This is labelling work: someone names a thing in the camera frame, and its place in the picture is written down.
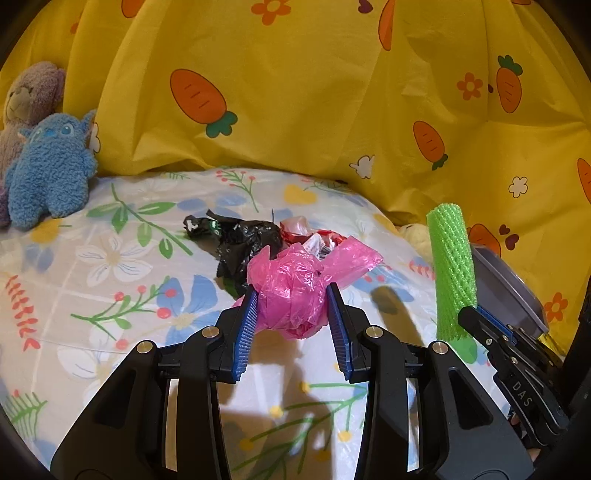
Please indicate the black plastic bag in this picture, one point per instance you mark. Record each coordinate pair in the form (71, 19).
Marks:
(244, 244)

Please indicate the grey-pink plush bear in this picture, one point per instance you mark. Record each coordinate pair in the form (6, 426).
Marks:
(23, 101)

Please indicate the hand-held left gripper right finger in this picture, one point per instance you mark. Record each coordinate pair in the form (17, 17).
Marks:
(339, 327)

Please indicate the floral bedsheet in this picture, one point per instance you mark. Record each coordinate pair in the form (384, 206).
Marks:
(115, 286)

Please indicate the red foil wrapper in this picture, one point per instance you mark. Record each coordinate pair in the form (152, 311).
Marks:
(332, 240)

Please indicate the cream plush toy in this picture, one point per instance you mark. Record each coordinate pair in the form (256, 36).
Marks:
(415, 235)

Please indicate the green foam net sleeve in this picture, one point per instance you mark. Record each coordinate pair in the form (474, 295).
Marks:
(450, 258)

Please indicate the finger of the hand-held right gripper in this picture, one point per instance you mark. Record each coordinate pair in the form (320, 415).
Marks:
(482, 323)

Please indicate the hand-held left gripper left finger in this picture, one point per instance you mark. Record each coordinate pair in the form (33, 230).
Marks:
(247, 332)

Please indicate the pink plastic bag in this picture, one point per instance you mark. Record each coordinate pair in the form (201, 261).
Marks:
(295, 286)

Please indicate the yellow carrot-print cloth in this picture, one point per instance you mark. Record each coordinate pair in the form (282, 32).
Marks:
(300, 92)

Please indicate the blue plush toy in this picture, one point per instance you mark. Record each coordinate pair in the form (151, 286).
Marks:
(51, 166)

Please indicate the grey bin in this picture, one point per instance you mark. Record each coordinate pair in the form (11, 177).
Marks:
(503, 286)

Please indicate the clear plastic wrapper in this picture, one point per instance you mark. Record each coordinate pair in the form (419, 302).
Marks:
(295, 225)

